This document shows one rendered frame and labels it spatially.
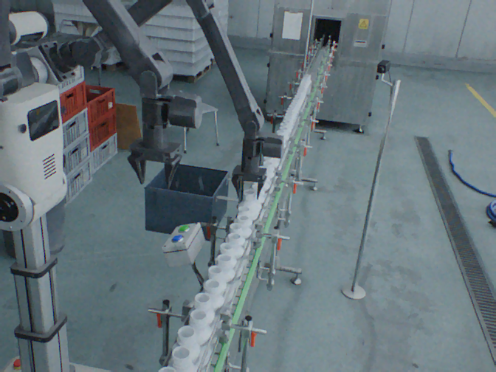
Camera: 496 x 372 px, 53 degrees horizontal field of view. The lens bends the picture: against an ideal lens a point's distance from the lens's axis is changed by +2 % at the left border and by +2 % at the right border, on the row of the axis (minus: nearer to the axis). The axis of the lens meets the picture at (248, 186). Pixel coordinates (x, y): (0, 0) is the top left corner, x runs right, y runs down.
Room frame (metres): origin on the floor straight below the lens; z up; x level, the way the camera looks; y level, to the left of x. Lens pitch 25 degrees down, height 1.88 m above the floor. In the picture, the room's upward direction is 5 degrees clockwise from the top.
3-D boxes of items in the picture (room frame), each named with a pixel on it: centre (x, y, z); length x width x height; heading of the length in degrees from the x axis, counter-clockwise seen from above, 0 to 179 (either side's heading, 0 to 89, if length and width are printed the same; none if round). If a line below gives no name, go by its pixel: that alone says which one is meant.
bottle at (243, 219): (1.31, 0.01, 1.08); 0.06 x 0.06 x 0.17
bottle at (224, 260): (1.08, 0.05, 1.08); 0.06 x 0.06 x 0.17
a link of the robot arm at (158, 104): (1.02, 0.21, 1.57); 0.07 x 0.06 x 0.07; 81
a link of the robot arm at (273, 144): (1.42, -0.04, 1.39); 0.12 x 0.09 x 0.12; 80
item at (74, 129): (3.62, 1.60, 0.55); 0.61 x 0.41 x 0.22; 178
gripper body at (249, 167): (1.42, 0.00, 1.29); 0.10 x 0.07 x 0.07; 80
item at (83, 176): (3.62, 1.60, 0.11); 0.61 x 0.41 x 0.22; 176
